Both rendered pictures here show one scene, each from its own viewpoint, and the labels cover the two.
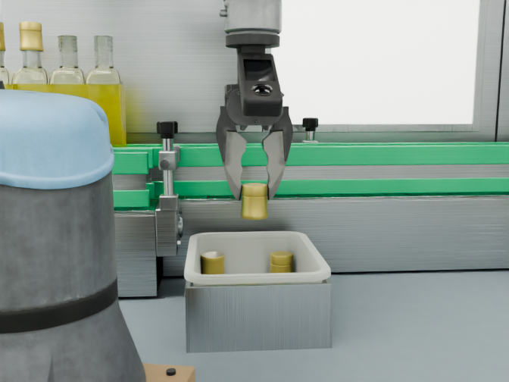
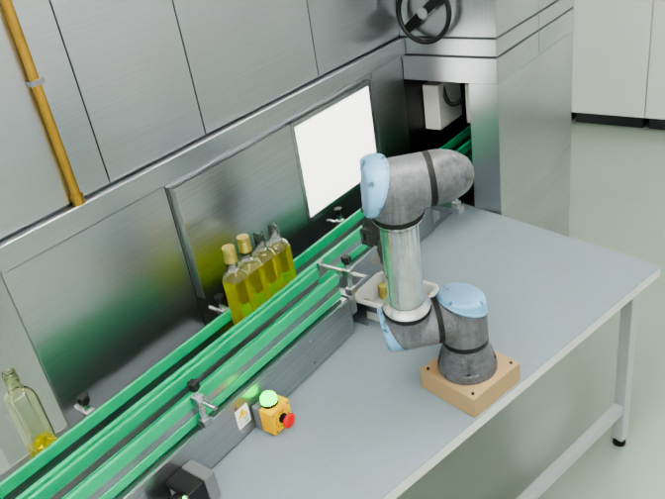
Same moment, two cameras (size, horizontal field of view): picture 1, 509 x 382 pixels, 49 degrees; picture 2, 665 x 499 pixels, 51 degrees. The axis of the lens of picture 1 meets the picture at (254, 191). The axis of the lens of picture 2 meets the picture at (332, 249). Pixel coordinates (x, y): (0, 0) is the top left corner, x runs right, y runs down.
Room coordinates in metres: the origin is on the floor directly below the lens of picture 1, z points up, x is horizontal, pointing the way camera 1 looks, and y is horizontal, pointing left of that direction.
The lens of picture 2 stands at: (-0.43, 1.34, 2.00)
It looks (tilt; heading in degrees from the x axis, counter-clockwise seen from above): 29 degrees down; 316
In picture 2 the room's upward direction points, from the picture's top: 10 degrees counter-clockwise
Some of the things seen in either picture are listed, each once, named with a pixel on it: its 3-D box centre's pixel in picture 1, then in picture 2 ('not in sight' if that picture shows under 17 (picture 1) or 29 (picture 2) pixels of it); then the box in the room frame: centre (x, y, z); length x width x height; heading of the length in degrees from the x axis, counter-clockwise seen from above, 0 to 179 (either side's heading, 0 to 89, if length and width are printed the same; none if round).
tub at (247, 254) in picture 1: (252, 281); (397, 302); (0.72, 0.00, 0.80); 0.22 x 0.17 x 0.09; 4
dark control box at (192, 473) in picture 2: not in sight; (193, 489); (0.68, 0.83, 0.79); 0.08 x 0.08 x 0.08; 4
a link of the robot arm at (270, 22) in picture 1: (251, 20); not in sight; (0.74, 0.00, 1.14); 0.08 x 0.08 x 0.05
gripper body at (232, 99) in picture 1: (252, 83); (378, 225); (0.75, 0.00, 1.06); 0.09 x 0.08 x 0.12; 6
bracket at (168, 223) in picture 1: (170, 226); (340, 299); (0.83, 0.13, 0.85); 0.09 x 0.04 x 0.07; 4
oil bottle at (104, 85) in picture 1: (107, 132); (282, 270); (0.93, 0.25, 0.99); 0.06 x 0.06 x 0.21; 5
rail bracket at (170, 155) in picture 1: (169, 163); (341, 272); (0.81, 0.12, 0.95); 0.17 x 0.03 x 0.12; 4
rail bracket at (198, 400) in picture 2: not in sight; (206, 407); (0.71, 0.72, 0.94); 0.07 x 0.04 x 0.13; 4
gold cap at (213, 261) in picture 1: (213, 269); not in sight; (0.79, 0.06, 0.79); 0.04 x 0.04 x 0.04
